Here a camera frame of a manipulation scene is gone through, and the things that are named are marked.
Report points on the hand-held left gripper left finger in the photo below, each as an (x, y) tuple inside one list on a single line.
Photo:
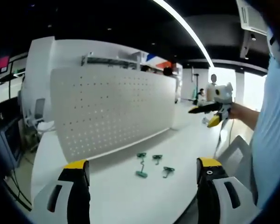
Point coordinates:
[(71, 186)]

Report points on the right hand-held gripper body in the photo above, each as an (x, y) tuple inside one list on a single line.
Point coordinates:
[(221, 93)]

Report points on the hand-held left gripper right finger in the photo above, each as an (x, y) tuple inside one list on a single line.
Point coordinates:
[(214, 186)]

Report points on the white perforated mounting plate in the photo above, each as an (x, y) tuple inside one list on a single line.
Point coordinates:
[(112, 109)]

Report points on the person's right hand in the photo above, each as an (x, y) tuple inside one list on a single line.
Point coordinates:
[(235, 112)]

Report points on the green stand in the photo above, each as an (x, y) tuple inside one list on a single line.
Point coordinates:
[(196, 86)]

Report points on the white grey chair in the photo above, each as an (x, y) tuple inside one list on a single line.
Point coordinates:
[(235, 158)]

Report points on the person in light blue shirt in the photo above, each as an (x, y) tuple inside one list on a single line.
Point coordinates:
[(273, 130)]

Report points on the white worn device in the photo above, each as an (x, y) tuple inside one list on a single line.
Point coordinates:
[(275, 44)]

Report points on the ceiling light strip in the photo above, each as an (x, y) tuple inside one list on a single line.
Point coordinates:
[(189, 25)]

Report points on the dark cabinet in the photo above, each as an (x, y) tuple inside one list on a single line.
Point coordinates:
[(4, 140)]

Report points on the ceiling air conditioner unit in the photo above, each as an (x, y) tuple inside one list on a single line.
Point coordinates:
[(250, 16)]

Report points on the grey office chair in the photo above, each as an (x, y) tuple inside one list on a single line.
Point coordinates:
[(36, 112)]

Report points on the red screen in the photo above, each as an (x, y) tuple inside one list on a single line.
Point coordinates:
[(1, 62)]

